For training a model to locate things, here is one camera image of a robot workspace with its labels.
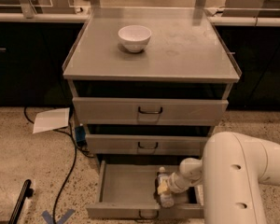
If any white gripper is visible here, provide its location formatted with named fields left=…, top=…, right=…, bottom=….
left=157, top=173, right=189, bottom=195

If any clear plastic water bottle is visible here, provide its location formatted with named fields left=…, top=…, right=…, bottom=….
left=157, top=167, right=175, bottom=208

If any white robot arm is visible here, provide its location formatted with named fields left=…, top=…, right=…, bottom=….
left=157, top=132, right=280, bottom=224

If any bottom grey drawer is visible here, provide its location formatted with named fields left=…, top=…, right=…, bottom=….
left=87, top=156, right=203, bottom=220

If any grey drawer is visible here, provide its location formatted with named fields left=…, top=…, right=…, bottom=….
left=86, top=134, right=207, bottom=156
left=73, top=97, right=228, bottom=126
left=87, top=156, right=203, bottom=220

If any middle grey drawer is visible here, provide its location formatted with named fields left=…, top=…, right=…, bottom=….
left=86, top=134, right=207, bottom=156

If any grey metal drawer cabinet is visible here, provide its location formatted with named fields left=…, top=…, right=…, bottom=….
left=63, top=7, right=241, bottom=166

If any top grey drawer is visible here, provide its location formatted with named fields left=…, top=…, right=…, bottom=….
left=73, top=97, right=228, bottom=126

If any blue power adapter box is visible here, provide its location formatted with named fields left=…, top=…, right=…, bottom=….
left=75, top=126, right=86, bottom=147

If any blue tape cross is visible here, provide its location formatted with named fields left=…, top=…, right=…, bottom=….
left=41, top=208, right=77, bottom=224

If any white paper sheet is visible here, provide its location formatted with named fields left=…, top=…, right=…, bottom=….
left=33, top=108, right=70, bottom=133

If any black bar on floor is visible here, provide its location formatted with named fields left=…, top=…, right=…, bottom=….
left=8, top=179, right=34, bottom=224

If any white ceramic bowl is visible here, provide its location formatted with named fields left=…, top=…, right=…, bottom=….
left=118, top=25, right=152, bottom=53

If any dark right base cabinet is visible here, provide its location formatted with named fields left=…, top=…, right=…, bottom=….
left=216, top=26, right=280, bottom=110

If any dark base cabinet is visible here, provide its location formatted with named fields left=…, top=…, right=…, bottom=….
left=0, top=22, right=82, bottom=106
left=216, top=26, right=280, bottom=110

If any dark left base cabinet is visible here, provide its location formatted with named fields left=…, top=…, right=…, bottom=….
left=0, top=22, right=82, bottom=106

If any black cable left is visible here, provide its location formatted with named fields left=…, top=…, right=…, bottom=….
left=23, top=106, right=95, bottom=224

